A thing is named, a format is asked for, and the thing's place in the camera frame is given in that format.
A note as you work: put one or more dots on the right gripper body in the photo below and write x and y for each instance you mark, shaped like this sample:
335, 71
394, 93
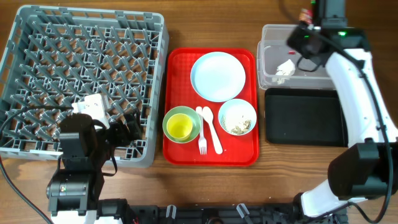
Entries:
300, 39

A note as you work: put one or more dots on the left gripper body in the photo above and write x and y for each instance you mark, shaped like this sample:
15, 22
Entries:
117, 135

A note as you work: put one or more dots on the red snack wrapper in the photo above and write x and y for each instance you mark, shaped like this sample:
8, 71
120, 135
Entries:
305, 15

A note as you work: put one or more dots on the yellow cup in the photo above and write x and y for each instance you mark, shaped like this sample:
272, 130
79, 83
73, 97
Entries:
180, 126

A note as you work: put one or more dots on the small light blue bowl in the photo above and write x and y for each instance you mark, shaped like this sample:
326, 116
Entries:
238, 106

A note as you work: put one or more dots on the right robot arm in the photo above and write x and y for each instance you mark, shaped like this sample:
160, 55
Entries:
367, 170

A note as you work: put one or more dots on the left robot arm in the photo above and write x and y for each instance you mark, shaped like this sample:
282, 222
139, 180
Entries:
74, 190

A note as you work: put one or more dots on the grey dishwasher rack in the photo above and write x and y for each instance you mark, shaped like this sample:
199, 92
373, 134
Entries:
56, 56

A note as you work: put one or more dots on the crumpled white tissue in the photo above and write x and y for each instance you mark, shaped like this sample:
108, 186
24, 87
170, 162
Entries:
284, 71

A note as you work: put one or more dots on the clear plastic bin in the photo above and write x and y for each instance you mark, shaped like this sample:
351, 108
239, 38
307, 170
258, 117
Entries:
273, 51

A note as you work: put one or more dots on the green bowl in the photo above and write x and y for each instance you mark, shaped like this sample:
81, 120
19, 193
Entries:
194, 117

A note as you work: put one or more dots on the white plastic fork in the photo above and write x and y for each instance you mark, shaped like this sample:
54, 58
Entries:
202, 143

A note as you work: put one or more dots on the black tray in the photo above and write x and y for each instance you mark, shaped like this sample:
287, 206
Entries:
304, 117

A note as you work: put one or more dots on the white plastic spoon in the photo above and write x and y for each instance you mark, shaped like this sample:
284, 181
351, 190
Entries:
208, 117

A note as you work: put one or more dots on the large light blue plate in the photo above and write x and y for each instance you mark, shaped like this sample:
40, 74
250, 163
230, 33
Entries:
218, 77

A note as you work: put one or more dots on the food scraps and rice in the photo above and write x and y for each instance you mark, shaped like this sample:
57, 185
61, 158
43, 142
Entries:
236, 124

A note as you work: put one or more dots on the red plastic tray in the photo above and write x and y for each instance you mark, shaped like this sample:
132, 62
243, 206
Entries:
237, 150

